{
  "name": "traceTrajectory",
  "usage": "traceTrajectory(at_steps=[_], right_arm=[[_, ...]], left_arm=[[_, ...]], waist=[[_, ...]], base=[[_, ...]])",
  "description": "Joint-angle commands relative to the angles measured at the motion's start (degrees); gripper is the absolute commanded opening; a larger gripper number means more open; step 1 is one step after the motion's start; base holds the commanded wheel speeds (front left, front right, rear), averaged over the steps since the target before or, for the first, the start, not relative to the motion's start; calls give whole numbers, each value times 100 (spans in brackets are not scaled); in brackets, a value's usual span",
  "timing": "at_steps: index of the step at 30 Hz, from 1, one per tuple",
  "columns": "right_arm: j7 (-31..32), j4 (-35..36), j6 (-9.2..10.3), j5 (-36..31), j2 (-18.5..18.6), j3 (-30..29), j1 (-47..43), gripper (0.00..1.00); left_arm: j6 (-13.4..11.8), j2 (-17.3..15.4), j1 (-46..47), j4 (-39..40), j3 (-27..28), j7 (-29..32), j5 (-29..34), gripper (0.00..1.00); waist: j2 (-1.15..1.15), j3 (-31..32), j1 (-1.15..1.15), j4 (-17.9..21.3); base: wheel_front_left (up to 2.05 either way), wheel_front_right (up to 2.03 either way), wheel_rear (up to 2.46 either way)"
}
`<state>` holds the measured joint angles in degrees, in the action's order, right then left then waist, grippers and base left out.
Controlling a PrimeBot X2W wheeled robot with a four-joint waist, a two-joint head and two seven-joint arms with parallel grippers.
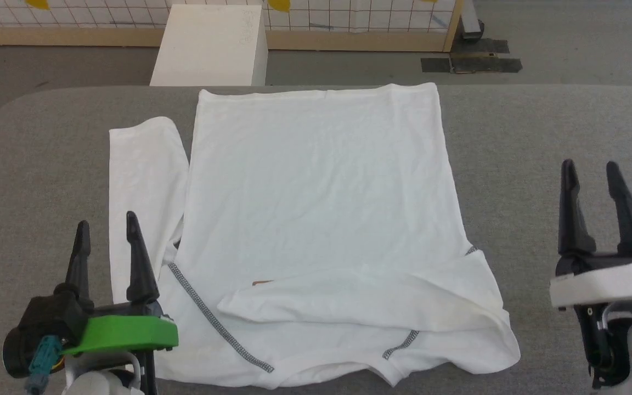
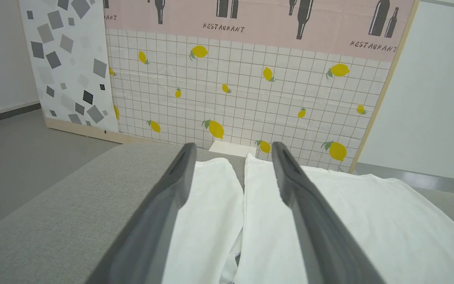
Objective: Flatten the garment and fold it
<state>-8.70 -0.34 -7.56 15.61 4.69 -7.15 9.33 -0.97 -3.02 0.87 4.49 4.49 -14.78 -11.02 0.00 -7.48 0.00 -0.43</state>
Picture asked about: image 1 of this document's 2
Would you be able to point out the short black tape strip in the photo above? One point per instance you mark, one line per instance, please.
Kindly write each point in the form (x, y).
(483, 46)

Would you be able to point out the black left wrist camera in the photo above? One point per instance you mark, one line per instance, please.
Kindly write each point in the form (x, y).
(47, 318)

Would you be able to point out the yellow toy piece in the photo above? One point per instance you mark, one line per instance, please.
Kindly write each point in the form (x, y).
(279, 5)
(39, 3)

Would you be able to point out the white long-sleeve shirt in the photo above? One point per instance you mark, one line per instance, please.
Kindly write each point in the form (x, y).
(321, 192)

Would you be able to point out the long black tape strip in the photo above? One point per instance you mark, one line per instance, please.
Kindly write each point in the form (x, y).
(489, 65)

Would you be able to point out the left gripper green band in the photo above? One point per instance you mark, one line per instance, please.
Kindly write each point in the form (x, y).
(121, 332)

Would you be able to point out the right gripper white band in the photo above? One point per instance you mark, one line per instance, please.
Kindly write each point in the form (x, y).
(607, 285)

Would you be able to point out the grey metal leg with caster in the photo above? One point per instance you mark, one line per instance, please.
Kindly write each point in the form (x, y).
(472, 24)

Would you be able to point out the small black tape patch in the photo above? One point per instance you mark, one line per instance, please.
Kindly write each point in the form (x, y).
(435, 65)

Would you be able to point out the white box pedestal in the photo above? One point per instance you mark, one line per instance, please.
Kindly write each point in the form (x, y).
(209, 46)

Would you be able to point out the grey fabric sofa surface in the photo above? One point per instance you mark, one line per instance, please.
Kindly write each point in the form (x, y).
(541, 137)

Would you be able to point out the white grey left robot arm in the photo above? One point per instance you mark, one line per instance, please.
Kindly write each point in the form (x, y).
(102, 381)

